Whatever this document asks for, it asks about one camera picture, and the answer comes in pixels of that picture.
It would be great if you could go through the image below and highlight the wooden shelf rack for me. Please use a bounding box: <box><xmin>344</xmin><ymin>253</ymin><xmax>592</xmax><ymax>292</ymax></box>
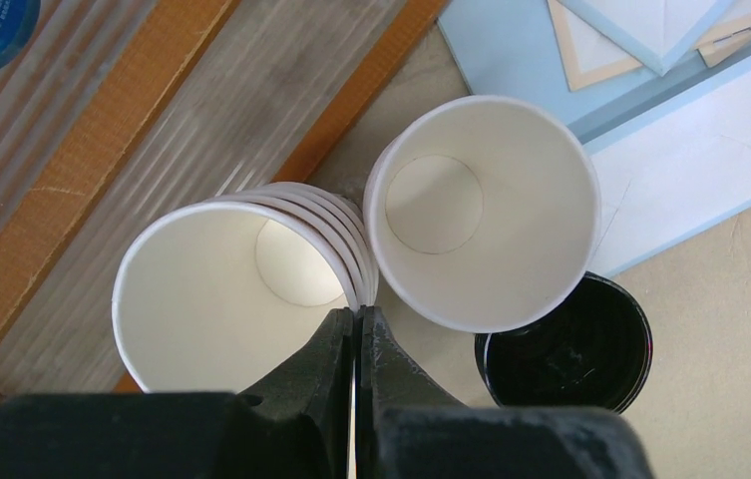
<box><xmin>0</xmin><ymin>1</ymin><xmax>444</xmax><ymax>399</ymax></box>

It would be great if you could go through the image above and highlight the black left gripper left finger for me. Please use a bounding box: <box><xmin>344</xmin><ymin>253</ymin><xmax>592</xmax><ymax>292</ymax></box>
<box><xmin>0</xmin><ymin>308</ymin><xmax>354</xmax><ymax>478</ymax></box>

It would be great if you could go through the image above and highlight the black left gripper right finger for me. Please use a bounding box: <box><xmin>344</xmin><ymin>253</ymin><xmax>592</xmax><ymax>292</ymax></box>
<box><xmin>355</xmin><ymin>306</ymin><xmax>653</xmax><ymax>478</ymax></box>

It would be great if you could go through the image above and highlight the light blue paper bag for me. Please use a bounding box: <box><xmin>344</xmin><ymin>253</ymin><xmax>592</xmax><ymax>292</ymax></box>
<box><xmin>439</xmin><ymin>1</ymin><xmax>751</xmax><ymax>275</ymax></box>

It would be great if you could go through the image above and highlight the white paper cup stack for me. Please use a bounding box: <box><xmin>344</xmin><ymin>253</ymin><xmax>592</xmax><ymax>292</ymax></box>
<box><xmin>111</xmin><ymin>182</ymin><xmax>380</xmax><ymax>392</ymax></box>

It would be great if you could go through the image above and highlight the kraft brown paper bag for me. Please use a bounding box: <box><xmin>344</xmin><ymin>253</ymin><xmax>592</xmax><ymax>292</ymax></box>
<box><xmin>548</xmin><ymin>1</ymin><xmax>751</xmax><ymax>92</ymax></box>

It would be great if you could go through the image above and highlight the black paper cup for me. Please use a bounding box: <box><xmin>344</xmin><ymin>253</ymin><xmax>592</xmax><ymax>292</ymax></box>
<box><xmin>474</xmin><ymin>271</ymin><xmax>653</xmax><ymax>413</ymax></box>

